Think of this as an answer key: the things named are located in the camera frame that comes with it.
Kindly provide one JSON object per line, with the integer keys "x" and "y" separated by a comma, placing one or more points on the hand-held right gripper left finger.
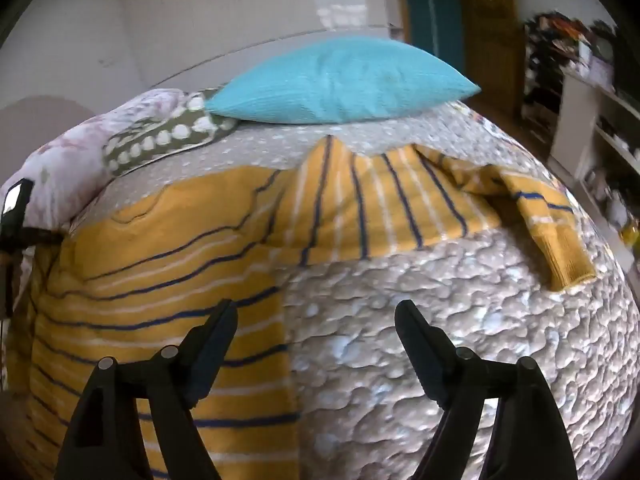
{"x": 219, "y": 332}

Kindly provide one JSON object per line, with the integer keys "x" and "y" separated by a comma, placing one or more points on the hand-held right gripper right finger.
{"x": 412, "y": 332}

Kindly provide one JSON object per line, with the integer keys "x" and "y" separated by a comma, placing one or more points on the yellow striped sweater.
{"x": 165, "y": 260}

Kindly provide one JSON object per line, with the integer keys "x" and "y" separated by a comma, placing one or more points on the grey quilted bedspread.
{"x": 400, "y": 335}

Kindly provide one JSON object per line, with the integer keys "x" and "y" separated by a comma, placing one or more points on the pink floral duvet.
{"x": 65, "y": 155}

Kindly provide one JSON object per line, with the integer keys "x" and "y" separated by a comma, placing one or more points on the beige rounded headboard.
{"x": 45, "y": 107}

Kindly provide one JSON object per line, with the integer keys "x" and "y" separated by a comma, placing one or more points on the green polka-dot pillow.
{"x": 165, "y": 132}

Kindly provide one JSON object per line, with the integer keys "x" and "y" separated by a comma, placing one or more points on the teal pillow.
{"x": 340, "y": 82}

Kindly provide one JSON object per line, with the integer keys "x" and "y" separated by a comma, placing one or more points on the white cluttered shelf unit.
{"x": 595, "y": 100}

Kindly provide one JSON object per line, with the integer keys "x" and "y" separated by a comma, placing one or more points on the wooden door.
{"x": 492, "y": 25}

